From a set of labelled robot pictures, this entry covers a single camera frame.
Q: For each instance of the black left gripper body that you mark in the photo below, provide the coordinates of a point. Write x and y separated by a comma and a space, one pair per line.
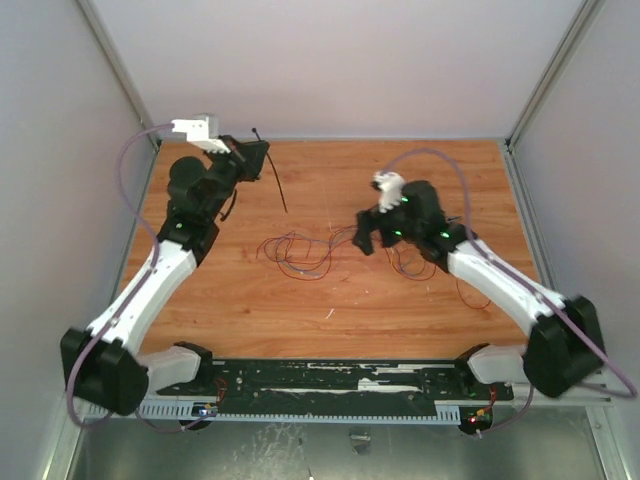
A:
226, 166

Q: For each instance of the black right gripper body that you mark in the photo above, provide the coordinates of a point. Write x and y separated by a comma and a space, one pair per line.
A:
370, 222

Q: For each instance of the black zip tie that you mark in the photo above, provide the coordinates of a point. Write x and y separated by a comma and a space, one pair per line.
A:
256, 133

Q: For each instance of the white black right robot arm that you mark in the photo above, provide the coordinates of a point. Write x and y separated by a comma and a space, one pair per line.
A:
564, 341

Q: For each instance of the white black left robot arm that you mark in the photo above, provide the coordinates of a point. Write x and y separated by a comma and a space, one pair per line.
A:
101, 363

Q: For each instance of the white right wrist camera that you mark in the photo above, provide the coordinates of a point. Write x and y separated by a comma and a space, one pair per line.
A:
389, 185

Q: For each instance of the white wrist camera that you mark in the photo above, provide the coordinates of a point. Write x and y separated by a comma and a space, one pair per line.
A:
389, 185
202, 131

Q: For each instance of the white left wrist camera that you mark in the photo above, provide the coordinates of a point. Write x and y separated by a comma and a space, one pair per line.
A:
202, 131

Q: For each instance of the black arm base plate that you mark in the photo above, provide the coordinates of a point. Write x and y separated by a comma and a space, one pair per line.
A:
438, 381

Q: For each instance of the grey slotted cable duct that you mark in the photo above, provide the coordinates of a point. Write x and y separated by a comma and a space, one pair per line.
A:
358, 410

